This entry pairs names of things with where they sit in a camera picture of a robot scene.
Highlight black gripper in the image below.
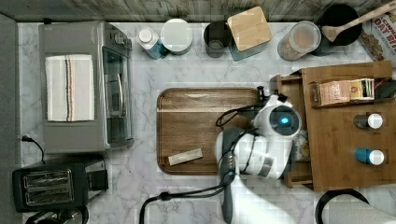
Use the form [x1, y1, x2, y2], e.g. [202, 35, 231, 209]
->
[257, 86, 270, 102]

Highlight bamboo drawer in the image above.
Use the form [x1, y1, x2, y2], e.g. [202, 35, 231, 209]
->
[269, 74, 314, 189]

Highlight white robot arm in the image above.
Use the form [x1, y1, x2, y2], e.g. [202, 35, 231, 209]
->
[215, 93, 302, 224]

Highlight bamboo drawer cabinet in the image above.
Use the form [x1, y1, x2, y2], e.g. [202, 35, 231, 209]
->
[302, 61, 395, 191]

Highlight bamboo tea caddy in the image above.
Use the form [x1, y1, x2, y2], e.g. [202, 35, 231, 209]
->
[310, 77, 395, 107]

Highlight teal canister bamboo lid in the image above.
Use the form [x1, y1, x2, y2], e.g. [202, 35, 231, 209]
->
[227, 7, 273, 62]

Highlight clear jar white lid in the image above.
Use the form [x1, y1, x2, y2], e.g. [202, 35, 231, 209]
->
[277, 21, 321, 62]

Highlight dark grey cup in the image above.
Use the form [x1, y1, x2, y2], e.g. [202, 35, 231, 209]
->
[204, 21, 232, 58]

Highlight wooden serving tray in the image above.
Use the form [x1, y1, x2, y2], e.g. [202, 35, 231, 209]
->
[157, 88, 258, 175]

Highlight brown tea bags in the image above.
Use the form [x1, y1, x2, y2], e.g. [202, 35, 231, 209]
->
[319, 81, 350, 105]

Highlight wooden spoon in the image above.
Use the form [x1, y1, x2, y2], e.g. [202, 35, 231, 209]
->
[321, 0, 396, 42]

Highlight small wooden block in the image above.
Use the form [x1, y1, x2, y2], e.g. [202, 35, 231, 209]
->
[168, 148, 203, 166]

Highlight colourful tea bags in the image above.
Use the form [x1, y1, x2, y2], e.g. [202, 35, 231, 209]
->
[350, 78, 375, 100]

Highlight white ceramic jar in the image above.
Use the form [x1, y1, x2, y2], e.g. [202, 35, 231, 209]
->
[160, 19, 193, 55]

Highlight black pot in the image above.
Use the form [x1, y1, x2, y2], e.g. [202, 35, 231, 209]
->
[310, 3, 364, 57]

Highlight grey spice shaker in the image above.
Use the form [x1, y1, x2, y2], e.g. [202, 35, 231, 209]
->
[353, 113, 384, 129]

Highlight black tea packets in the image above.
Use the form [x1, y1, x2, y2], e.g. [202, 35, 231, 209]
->
[375, 80, 396, 100]

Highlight blue spice shaker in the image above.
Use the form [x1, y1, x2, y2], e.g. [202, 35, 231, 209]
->
[354, 147, 385, 165]

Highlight white-capped blue bottle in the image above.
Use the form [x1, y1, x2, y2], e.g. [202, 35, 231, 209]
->
[135, 27, 167, 60]

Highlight cereal box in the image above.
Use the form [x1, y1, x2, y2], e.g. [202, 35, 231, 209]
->
[360, 10, 396, 67]

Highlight silver toaster oven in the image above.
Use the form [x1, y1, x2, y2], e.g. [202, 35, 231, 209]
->
[39, 21, 134, 154]

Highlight striped kitchen towel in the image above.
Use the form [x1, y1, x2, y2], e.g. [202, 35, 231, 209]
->
[45, 54, 94, 122]

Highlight black toaster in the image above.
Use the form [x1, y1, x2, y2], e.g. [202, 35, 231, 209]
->
[12, 155, 108, 213]

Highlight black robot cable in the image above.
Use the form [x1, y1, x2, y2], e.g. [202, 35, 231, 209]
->
[138, 105, 265, 224]

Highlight black power cord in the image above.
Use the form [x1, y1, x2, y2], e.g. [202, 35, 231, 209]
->
[20, 134, 47, 164]

